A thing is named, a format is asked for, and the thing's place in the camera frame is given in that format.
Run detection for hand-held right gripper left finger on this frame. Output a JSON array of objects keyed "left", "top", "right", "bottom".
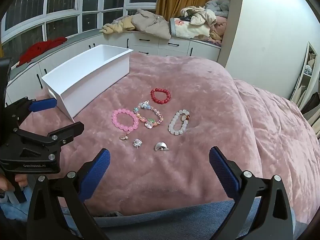
[{"left": 26, "top": 148, "right": 111, "bottom": 240}]

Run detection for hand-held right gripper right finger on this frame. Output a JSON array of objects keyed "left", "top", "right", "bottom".
[{"left": 209, "top": 146, "right": 294, "bottom": 240}]

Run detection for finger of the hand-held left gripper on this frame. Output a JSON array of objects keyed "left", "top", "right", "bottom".
[
  {"left": 14, "top": 121, "right": 85, "bottom": 161},
  {"left": 5, "top": 97, "right": 57, "bottom": 130}
]

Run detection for pink bead bracelet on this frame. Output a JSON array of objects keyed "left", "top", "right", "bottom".
[{"left": 111, "top": 108, "right": 139, "bottom": 140}]

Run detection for white rectangular box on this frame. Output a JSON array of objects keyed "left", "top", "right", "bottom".
[{"left": 41, "top": 44, "right": 134, "bottom": 123}]

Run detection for white bead bracelet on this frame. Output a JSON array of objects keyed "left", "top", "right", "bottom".
[{"left": 168, "top": 109, "right": 190, "bottom": 136}]

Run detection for multicolour crystal bead bracelet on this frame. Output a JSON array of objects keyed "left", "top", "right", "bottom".
[{"left": 133, "top": 100, "right": 164, "bottom": 130}]

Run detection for person's left hand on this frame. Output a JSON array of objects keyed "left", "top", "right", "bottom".
[{"left": 0, "top": 173, "right": 28, "bottom": 193}]

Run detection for red cloth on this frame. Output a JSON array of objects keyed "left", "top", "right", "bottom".
[{"left": 16, "top": 37, "right": 68, "bottom": 67}]

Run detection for person's blue jeans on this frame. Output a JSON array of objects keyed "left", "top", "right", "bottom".
[{"left": 0, "top": 190, "right": 297, "bottom": 240}]

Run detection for pink plush blanket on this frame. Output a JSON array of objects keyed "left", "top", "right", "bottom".
[{"left": 5, "top": 51, "right": 320, "bottom": 217}]

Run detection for white framed window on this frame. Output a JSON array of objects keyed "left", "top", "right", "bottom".
[{"left": 0, "top": 0, "right": 160, "bottom": 44}]

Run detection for yellow cloth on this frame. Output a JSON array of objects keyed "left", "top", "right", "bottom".
[{"left": 99, "top": 15, "right": 137, "bottom": 34}]

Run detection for white shelf unit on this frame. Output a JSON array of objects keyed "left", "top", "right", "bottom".
[{"left": 290, "top": 41, "right": 320, "bottom": 120}]

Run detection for white cabinet row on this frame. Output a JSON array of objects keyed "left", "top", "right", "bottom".
[{"left": 5, "top": 31, "right": 222, "bottom": 105}]

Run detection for beige clothing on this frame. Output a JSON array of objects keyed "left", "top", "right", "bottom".
[{"left": 132, "top": 9, "right": 172, "bottom": 40}]

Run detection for pink bedding pile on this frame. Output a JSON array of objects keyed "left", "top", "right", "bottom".
[{"left": 209, "top": 16, "right": 228, "bottom": 41}]

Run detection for floral quilt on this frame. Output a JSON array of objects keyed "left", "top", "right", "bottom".
[{"left": 170, "top": 17, "right": 211, "bottom": 40}]

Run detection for cream clothes pile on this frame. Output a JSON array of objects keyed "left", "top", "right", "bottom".
[{"left": 180, "top": 6, "right": 217, "bottom": 26}]

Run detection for grey blue duvet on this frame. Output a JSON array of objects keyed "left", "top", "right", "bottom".
[{"left": 204, "top": 0, "right": 231, "bottom": 18}]

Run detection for red bead bracelet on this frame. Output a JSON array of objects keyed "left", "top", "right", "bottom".
[{"left": 150, "top": 88, "right": 172, "bottom": 105}]

